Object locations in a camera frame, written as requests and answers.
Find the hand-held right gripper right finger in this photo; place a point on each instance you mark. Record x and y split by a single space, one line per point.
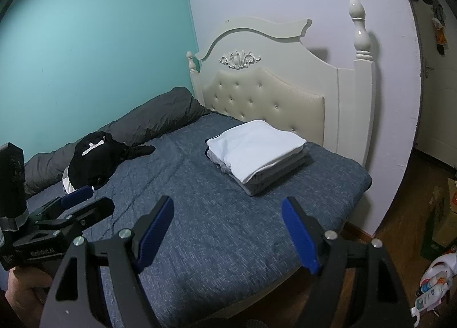
300 235

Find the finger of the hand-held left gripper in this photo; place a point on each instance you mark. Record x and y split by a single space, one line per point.
76 196
96 208

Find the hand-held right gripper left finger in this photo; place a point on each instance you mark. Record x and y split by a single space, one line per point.
155 235

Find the white polo shirt black trim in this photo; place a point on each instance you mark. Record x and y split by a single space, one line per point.
253 146

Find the person's left hand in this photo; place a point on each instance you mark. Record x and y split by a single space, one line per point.
25 288

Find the plain white garment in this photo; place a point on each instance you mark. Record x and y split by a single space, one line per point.
68 181

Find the bed with blue cover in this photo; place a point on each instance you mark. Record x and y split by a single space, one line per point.
232 242

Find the folded light grey garment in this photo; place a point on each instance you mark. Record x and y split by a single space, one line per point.
282 167

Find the black knit garment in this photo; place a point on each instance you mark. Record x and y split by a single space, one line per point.
142 151

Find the folded grey shirt stack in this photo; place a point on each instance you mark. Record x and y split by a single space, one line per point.
208 154

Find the rolled dark grey duvet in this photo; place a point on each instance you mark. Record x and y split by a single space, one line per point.
150 117

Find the green box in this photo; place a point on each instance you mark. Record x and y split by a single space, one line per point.
433 238

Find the cream tufted headboard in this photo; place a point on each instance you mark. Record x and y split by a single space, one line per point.
267 99

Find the brown cardboard box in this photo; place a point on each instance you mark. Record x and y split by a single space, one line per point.
448 221

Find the white door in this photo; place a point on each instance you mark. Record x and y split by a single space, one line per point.
439 106

